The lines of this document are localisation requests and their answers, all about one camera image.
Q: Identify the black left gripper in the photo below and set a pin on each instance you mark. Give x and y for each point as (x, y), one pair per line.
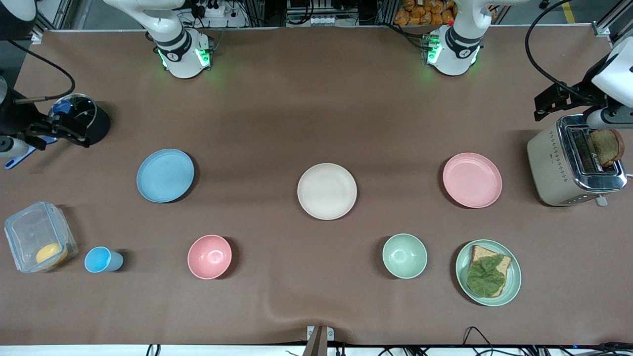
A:
(581, 94)

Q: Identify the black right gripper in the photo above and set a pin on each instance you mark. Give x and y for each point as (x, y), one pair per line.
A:
(16, 120)

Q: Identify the blue plate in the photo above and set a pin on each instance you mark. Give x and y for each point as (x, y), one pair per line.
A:
(165, 175)

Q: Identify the pink plate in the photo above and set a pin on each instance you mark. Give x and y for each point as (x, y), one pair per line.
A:
(472, 180)

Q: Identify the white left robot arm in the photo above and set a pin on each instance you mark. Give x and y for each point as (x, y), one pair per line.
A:
(457, 54)

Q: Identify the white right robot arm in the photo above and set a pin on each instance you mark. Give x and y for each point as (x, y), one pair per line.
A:
(180, 54)

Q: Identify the glass lid blue knob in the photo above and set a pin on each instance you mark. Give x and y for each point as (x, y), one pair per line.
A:
(81, 108)

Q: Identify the beige chrome toaster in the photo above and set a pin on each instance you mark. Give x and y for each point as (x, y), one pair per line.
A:
(549, 168)

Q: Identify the brown toast slice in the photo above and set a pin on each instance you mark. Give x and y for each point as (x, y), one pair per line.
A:
(607, 146)

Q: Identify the clear plastic container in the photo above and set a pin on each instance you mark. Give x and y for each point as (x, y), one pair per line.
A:
(29, 232)

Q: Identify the yellow round food piece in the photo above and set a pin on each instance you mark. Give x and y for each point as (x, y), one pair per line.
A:
(51, 253)

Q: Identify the blue cup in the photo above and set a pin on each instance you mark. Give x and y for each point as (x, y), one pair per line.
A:
(101, 259)

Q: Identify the bag of orange buns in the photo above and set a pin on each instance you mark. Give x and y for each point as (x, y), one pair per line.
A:
(425, 12)

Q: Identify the bread slice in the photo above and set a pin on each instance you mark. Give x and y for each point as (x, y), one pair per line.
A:
(482, 253)

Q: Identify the white power strip with plugs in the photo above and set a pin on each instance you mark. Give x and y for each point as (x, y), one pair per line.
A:
(210, 9)

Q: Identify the pink bowl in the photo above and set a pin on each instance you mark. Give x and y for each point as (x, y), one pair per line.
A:
(209, 256)

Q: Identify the green plate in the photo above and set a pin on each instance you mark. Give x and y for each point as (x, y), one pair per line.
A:
(513, 284)

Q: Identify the green lettuce leaf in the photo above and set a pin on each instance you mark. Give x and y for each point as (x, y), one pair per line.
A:
(484, 278)

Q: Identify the brown table cover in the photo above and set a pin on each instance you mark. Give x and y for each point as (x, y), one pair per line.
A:
(277, 123)

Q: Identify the green bowl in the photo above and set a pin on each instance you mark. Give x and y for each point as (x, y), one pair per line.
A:
(404, 255)

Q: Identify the beige plate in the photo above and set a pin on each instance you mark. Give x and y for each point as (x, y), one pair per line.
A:
(327, 191)

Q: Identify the small white power strip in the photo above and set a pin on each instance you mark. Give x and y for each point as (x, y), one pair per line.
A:
(320, 21)

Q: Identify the metal table bracket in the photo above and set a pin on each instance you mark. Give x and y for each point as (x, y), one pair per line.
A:
(320, 338)

